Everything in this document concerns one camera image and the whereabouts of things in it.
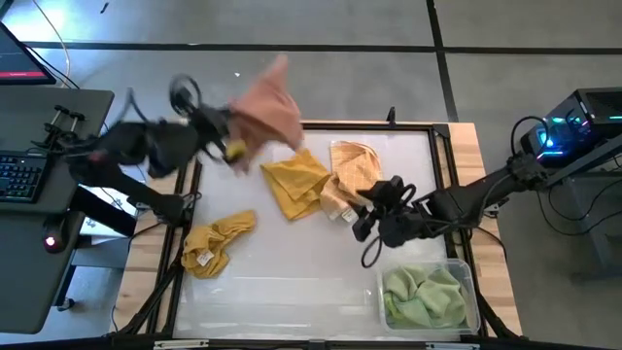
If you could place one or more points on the lime green towel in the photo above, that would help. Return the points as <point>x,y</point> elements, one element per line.
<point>444,301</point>

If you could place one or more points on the computer case with coloured lights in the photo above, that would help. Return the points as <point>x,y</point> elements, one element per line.
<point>583,121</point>

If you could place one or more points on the grey metal cart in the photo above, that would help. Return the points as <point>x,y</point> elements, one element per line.
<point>583,204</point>

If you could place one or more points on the black desk clamp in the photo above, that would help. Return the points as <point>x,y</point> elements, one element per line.
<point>60,129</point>

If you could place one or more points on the terracotta pink towel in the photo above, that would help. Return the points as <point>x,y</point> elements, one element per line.
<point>267,112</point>

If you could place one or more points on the black frame clamp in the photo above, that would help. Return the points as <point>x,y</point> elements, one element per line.
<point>391,115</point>

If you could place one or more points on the black desk caster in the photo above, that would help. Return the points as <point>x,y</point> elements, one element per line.
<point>65,304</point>

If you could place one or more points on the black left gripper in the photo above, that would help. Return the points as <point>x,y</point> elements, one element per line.
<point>211,124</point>

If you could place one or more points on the black backlit keyboard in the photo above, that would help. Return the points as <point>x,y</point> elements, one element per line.
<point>22,175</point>

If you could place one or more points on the black desk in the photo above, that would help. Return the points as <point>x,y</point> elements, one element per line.
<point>29,116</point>

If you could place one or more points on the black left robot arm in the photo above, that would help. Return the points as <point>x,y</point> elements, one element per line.
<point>131,141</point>

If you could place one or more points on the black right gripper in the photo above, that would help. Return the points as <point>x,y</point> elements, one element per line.
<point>398,219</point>

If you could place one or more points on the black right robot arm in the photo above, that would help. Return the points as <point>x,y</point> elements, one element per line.
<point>466,204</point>

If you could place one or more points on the black computer monitor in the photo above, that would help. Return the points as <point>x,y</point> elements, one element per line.
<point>19,53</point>

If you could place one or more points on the white metal bracket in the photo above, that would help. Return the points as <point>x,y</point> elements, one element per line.
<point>181,344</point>

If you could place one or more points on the black metal table frame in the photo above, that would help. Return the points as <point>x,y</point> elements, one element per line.
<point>369,126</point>

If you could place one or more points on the black mouse with red light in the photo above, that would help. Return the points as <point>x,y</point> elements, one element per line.
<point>52,240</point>

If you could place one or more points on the sage green towel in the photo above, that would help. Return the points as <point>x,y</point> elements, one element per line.
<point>405,289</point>

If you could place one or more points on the clear plastic bin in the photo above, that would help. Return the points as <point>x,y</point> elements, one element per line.
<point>473,296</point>

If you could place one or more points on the mustard yellow towel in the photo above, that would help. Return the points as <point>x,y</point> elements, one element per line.
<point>296,182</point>
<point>214,240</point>

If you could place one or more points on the peach checked towel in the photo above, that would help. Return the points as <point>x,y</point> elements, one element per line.
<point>355,170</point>

